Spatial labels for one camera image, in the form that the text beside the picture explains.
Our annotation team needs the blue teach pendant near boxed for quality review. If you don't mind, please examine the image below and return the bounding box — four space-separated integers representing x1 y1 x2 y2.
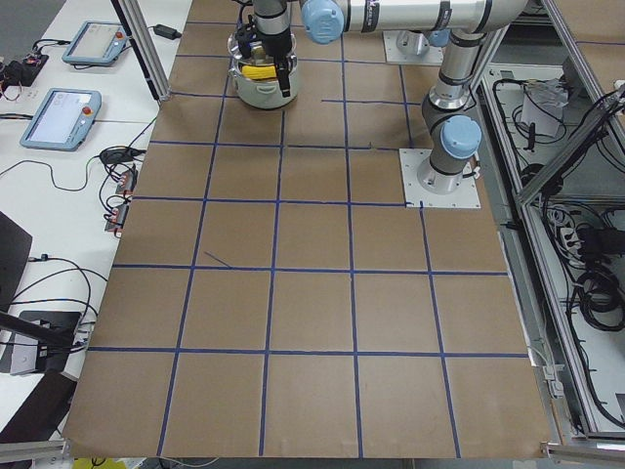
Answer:
20 88 102 151

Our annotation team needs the yellow corn cob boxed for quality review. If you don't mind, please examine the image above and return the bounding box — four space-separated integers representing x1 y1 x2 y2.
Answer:
241 65 277 81

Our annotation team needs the blue teach pendant far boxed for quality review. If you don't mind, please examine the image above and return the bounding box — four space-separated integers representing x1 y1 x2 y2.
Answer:
62 21 128 66

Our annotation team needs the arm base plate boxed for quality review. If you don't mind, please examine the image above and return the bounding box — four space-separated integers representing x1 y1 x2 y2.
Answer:
383 29 450 66
399 149 481 209

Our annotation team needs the black cable bundle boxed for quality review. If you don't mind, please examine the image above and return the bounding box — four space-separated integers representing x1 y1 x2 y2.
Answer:
568 263 625 333

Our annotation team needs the blue teach pendant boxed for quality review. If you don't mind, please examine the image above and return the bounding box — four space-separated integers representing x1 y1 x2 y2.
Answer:
20 88 102 151
62 21 128 66

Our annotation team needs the aluminium frame post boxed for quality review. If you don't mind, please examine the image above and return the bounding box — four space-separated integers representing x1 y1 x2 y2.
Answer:
110 0 171 103

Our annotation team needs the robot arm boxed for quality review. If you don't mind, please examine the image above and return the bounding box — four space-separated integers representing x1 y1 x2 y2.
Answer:
229 0 525 195

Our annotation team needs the black monitor stand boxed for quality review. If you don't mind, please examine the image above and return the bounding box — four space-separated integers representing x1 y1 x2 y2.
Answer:
1 214 81 375

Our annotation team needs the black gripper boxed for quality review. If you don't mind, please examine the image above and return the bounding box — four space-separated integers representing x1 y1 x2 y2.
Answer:
236 26 293 98

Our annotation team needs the black power adapter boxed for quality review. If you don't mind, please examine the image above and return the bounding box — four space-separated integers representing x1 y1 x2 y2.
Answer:
153 23 182 40

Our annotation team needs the grey-green cooking pot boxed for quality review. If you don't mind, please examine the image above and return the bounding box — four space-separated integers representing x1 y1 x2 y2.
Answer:
228 33 300 109

